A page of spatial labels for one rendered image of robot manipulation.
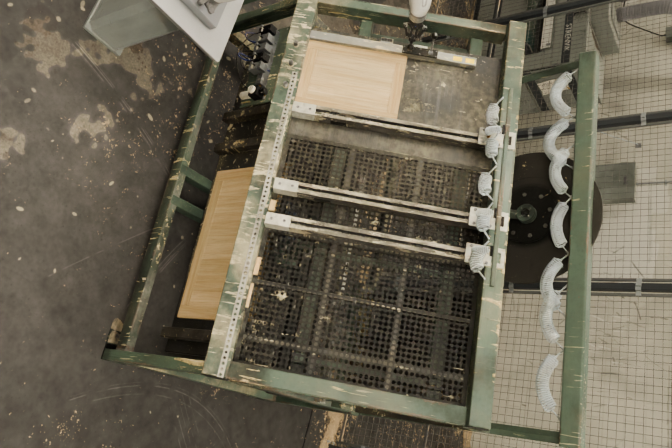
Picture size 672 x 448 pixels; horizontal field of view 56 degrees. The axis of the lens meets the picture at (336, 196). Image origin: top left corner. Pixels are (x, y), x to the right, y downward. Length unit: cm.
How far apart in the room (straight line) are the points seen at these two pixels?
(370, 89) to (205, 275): 138
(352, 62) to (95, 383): 223
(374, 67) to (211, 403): 232
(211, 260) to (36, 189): 97
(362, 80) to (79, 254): 178
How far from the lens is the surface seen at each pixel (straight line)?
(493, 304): 309
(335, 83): 353
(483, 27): 381
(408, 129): 336
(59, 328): 354
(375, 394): 299
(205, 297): 353
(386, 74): 358
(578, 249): 348
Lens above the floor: 301
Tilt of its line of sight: 35 degrees down
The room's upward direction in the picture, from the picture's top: 85 degrees clockwise
